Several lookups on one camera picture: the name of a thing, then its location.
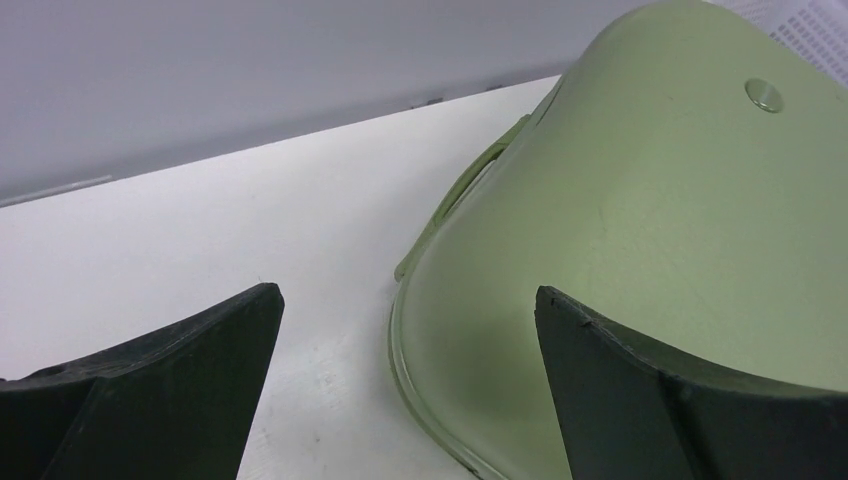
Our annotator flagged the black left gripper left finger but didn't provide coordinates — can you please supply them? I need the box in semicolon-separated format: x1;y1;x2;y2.
1;283;284;479

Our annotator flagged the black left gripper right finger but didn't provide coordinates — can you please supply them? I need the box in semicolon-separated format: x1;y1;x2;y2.
534;286;847;479

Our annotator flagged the green hard-shell suitcase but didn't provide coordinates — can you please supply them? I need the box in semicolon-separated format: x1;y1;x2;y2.
389;1;847;479

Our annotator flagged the white perforated plastic basket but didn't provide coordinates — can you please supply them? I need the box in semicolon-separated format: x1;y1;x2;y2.
714;0;847;86

